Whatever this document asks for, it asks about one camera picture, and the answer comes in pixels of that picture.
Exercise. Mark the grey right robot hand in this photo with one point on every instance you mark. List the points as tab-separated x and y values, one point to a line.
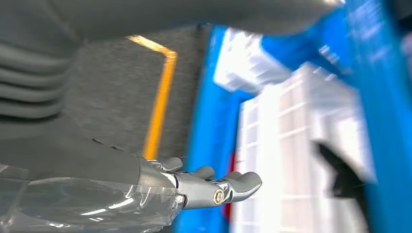
80	160

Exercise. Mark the yellow floor tape square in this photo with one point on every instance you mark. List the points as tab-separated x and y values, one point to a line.
161	96

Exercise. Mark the red strip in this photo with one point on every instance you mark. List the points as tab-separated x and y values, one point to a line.
229	193

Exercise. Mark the white plastic crate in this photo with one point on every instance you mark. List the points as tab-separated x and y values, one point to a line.
244	64
289	144

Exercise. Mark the blue metal shelf frame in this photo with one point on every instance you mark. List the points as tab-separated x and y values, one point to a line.
212	128

